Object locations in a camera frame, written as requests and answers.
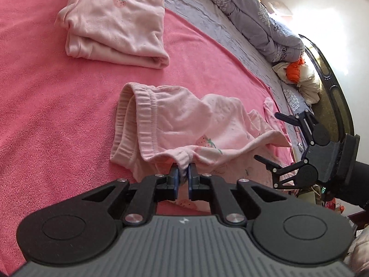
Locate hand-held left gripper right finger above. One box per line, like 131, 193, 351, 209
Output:
187, 163, 289, 226

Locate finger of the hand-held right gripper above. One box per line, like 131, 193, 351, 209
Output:
254, 154, 306, 190
274, 110, 318, 146

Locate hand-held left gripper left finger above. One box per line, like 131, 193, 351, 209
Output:
81, 164, 181, 226

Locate pink strawberry print pants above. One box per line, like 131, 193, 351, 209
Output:
110, 82, 300, 210

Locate grey floral pillow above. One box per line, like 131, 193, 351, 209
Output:
281, 85, 313, 119

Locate cream puffer jacket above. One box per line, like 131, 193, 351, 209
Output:
272, 60, 320, 106

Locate orange puffer jacket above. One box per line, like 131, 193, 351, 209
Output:
285, 58, 306, 84

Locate dark wooden headboard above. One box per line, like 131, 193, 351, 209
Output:
298, 34, 356, 139

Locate grey floral quilt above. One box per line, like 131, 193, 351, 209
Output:
184, 0, 304, 62

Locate pink towel blanket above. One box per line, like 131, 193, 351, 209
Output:
0, 0, 302, 277

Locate folded pink strawberry top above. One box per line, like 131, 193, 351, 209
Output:
55, 0, 170, 70

